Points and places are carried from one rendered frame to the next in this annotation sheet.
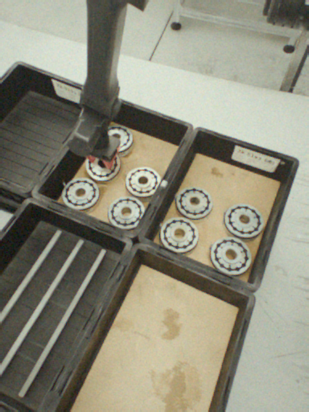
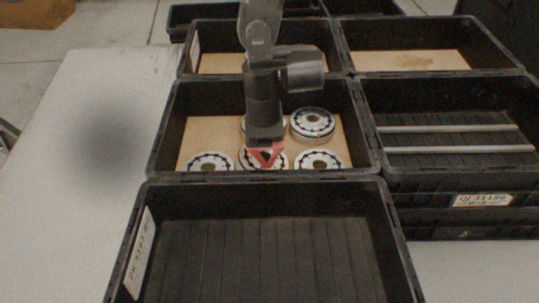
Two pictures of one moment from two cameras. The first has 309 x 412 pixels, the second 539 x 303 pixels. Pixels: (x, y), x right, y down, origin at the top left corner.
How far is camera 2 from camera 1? 104 cm
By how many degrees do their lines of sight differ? 62
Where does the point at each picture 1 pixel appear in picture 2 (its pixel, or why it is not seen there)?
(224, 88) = (28, 156)
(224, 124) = (102, 140)
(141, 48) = not seen: outside the picture
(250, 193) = (225, 65)
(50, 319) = (454, 140)
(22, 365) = (501, 140)
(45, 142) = (252, 275)
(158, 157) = (212, 134)
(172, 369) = (405, 67)
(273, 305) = not seen: hidden behind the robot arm
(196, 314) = (359, 66)
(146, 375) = not seen: hidden behind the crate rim
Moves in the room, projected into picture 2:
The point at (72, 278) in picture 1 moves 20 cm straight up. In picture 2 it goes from (408, 143) to (438, 63)
